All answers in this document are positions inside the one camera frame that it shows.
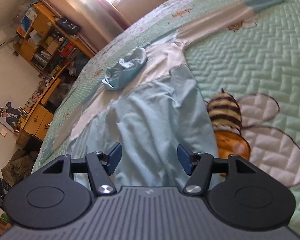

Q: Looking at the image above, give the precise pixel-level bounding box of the pink curtain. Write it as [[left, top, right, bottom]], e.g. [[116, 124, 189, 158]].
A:
[[27, 0, 133, 53]]

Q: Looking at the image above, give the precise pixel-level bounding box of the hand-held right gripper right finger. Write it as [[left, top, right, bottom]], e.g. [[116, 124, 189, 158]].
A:
[[177, 144, 257, 195]]

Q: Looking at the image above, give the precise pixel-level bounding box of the wall poster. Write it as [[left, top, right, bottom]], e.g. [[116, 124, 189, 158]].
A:
[[0, 101, 28, 133]]

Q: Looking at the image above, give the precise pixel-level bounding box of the light blue and white jacket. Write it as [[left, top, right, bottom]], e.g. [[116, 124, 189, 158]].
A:
[[40, 0, 286, 188]]

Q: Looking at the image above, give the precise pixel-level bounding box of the black hanging bag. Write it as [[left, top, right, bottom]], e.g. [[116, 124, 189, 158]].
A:
[[55, 17, 81, 35]]

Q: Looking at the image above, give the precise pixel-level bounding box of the green quilted bee bedspread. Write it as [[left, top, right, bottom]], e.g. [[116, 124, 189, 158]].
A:
[[31, 0, 300, 235]]

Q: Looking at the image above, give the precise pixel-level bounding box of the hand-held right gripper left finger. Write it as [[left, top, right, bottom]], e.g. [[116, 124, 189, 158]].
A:
[[42, 142, 122, 196]]

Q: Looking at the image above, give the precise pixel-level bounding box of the blue and white box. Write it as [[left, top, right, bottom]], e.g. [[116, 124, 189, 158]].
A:
[[17, 7, 40, 36]]

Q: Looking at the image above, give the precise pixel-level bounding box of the olive clothes pile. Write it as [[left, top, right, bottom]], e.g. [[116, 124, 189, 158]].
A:
[[0, 150, 40, 187]]

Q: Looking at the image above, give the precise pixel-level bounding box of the wooden bookshelf cabinet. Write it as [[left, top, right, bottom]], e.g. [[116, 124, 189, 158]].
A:
[[15, 2, 96, 146]]

